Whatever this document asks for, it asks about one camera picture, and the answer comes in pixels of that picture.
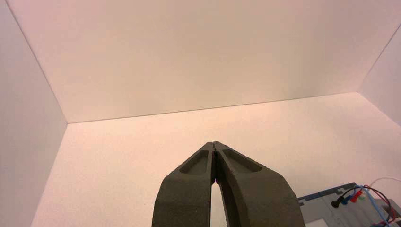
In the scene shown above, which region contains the blue banana plug cable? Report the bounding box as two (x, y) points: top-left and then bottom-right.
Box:
(340, 185), (392, 227)

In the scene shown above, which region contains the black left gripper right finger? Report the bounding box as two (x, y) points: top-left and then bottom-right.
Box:
(213, 141), (306, 227)

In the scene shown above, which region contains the grey task board box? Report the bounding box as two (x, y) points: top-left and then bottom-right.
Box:
(297, 183), (401, 227)

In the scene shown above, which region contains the red banana plug cable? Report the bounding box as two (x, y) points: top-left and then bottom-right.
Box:
(349, 184), (399, 220)

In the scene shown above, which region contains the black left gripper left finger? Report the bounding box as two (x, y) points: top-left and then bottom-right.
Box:
(151, 141), (216, 227)

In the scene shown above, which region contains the white wire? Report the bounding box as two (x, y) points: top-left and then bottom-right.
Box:
(368, 177), (401, 188)

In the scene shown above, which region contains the black banana plug cable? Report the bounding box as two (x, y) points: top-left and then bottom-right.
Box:
(331, 187), (393, 209)

